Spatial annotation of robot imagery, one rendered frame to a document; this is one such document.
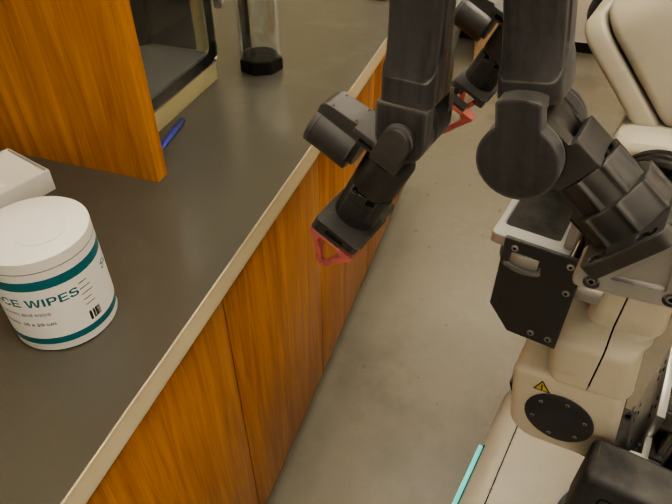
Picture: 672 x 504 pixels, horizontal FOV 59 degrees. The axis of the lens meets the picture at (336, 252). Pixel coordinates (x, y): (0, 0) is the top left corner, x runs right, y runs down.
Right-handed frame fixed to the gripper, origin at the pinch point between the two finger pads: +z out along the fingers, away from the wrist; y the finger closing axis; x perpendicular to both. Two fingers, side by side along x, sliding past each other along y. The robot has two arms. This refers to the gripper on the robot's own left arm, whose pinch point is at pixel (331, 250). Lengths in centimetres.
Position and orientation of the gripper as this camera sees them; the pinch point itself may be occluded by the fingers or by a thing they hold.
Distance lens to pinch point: 81.4
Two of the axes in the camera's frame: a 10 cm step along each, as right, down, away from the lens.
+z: -3.6, 5.4, 7.6
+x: 7.8, 6.2, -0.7
